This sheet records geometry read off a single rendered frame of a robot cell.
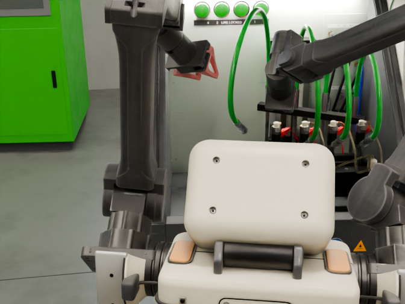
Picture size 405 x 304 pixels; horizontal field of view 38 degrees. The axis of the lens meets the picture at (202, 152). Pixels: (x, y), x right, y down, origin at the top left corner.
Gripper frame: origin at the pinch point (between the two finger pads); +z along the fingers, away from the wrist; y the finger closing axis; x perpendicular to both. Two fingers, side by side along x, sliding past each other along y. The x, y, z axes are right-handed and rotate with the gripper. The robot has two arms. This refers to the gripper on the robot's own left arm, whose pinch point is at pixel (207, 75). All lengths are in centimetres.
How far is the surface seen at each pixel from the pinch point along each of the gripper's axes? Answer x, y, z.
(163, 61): -13.8, 26.6, 11.3
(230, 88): -1.7, -0.6, 9.3
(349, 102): -7.1, -23.5, 28.4
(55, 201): -11, 201, 135
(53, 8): -128, 222, 97
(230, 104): 1.1, 0.1, 12.0
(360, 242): 23, -25, 48
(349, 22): -46, -11, 46
